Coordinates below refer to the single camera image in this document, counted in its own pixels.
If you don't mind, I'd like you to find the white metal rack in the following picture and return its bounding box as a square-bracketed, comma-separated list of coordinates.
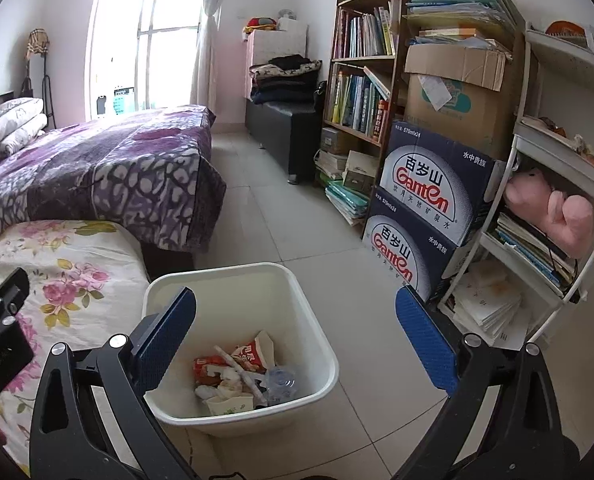
[437, 22, 594, 357]

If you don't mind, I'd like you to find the large brown cardboard box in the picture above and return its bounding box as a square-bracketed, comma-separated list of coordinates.
[402, 42, 517, 164]

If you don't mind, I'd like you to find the dark blue water carton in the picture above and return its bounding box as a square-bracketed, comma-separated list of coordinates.
[362, 185, 474, 307]
[379, 120, 508, 262]

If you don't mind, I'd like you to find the stack of papers and folders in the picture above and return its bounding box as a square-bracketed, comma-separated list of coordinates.
[404, 0, 522, 57]

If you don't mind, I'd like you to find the red snack packet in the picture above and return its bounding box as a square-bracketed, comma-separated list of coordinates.
[193, 355, 234, 386]

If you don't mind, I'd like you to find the white tissue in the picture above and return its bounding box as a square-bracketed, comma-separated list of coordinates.
[195, 367, 250, 402]

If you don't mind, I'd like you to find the red plush toy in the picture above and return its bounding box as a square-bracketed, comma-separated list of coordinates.
[242, 16, 279, 36]

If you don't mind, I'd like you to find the pile of teal booklets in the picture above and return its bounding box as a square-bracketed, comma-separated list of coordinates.
[324, 180, 371, 227]

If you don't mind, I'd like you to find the black coat stand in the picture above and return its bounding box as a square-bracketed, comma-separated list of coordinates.
[23, 29, 58, 132]

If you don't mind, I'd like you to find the row of pale spined books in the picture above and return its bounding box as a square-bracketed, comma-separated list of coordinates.
[334, 0, 401, 59]

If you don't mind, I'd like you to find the red patterned paper cup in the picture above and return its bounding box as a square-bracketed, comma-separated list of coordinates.
[229, 330, 278, 372]

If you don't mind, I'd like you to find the stack of white papers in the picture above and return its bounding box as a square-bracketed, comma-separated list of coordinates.
[447, 260, 524, 349]

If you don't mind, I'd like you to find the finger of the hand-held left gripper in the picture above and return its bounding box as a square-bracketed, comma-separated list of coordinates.
[0, 268, 30, 343]

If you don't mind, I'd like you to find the white green print paper cup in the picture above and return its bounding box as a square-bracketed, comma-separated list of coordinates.
[204, 394, 256, 417]

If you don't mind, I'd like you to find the purple patterned blanket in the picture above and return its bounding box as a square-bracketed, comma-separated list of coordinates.
[0, 104, 227, 253]

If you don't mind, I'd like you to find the small grey box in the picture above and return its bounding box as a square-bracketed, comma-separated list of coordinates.
[319, 127, 360, 157]

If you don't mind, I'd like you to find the clear plastic bottle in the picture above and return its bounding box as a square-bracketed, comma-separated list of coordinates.
[264, 366, 299, 404]

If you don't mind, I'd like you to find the orange round item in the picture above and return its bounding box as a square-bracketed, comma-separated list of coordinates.
[544, 20, 589, 52]

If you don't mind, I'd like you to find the blue plastic basket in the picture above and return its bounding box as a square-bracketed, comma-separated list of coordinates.
[111, 87, 138, 114]

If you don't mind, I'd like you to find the patterned pillow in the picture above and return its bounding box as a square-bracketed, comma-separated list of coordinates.
[0, 114, 48, 159]
[0, 97, 45, 133]

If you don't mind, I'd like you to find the large window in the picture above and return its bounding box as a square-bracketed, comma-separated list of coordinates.
[84, 0, 213, 122]

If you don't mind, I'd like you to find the white plastic trash bin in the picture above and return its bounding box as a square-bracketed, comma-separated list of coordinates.
[142, 261, 340, 438]

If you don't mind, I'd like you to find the black bag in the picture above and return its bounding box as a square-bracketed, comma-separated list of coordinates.
[314, 80, 331, 117]

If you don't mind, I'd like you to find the wooden bookshelf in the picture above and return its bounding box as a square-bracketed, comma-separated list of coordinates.
[322, 0, 414, 241]

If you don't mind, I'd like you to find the pink plush toy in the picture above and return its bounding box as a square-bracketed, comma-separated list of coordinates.
[504, 167, 594, 259]

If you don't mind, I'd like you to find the stack of rack books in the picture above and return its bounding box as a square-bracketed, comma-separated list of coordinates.
[492, 210, 579, 292]

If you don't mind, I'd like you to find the cream cardboard box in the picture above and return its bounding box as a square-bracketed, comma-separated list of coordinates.
[342, 150, 381, 196]

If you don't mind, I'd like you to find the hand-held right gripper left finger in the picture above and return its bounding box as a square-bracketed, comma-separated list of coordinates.
[29, 286, 198, 480]

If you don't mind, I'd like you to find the row of blue spined books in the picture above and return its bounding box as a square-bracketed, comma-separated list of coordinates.
[327, 66, 393, 144]

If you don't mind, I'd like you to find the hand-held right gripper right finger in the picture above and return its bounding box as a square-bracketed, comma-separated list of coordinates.
[392, 285, 580, 480]

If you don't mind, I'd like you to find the stack of dark clothes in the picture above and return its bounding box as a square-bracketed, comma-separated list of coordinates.
[249, 54, 324, 106]

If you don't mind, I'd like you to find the floral bed sheet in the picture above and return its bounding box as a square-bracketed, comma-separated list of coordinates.
[0, 220, 150, 476]

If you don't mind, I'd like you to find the white pink cabinet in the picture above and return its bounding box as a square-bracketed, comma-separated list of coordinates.
[246, 29, 311, 69]

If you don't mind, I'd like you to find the white curtain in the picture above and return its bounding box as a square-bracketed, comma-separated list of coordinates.
[189, 0, 224, 109]

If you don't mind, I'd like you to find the black bench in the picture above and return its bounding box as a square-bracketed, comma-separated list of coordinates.
[244, 100, 323, 184]

